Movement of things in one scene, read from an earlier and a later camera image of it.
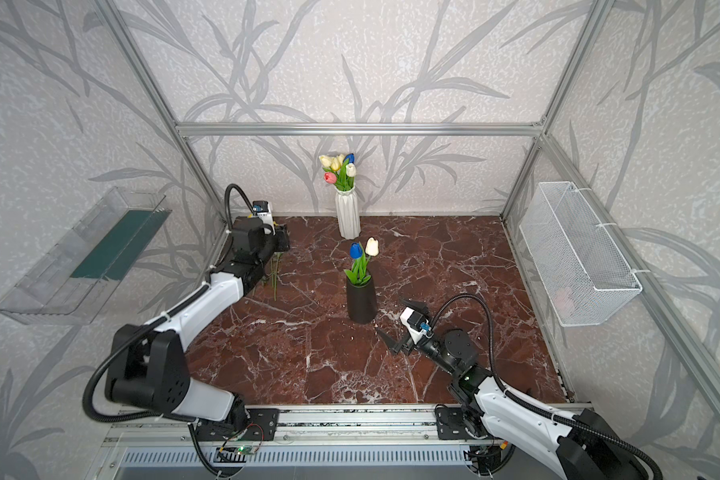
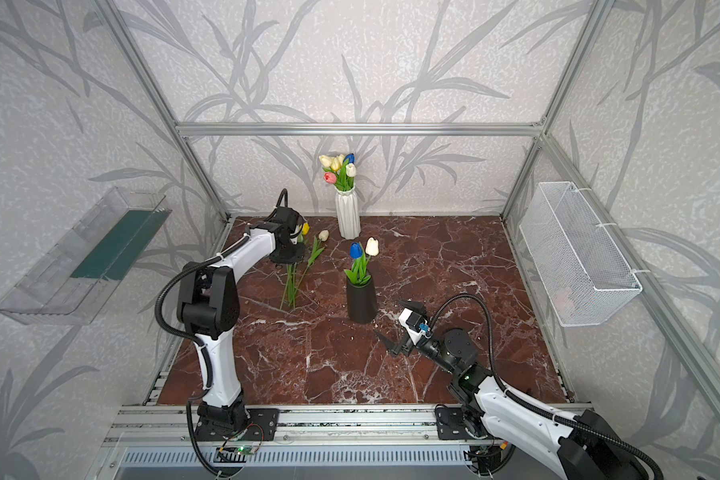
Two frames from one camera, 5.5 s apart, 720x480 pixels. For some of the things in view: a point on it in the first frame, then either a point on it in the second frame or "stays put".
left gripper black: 279,241 → 286,254
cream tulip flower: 372,248 stays put
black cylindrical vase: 362,302 stays put
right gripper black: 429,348 stays put
